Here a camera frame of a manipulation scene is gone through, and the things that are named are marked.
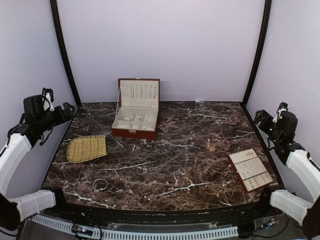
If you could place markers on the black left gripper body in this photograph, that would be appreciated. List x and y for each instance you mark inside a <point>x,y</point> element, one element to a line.
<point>46,123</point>

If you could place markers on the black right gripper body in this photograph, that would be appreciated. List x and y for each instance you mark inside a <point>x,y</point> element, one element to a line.
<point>264,126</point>

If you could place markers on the brown jewelry display tray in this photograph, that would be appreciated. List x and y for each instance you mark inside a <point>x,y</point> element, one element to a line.
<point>249,170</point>

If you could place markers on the red wooden jewelry box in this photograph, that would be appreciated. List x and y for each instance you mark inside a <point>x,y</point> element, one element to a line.
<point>137,108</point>

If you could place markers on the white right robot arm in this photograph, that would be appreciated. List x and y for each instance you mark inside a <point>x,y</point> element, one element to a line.
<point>300,197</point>

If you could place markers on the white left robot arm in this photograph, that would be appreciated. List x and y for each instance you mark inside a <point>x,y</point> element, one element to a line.
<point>39,117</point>

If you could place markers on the woven bamboo tray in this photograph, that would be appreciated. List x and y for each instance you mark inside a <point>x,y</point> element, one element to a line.
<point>86,148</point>

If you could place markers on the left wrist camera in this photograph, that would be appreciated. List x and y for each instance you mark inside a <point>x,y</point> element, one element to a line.
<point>39,104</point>

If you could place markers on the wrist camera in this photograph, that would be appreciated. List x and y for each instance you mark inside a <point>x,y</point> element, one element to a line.
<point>285,120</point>
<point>39,104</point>

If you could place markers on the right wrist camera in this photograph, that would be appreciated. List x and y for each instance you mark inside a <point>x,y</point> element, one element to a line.
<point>285,120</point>

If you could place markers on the white slotted cable duct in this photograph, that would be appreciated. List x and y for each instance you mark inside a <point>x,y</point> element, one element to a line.
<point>119,231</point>

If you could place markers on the black left frame post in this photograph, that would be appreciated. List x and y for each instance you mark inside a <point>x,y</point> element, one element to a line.
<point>63,51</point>

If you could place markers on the black frame post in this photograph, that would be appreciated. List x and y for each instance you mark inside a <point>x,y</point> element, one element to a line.
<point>63,51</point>
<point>258,52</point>

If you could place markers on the black right frame post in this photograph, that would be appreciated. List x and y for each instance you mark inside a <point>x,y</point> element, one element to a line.
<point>258,52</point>

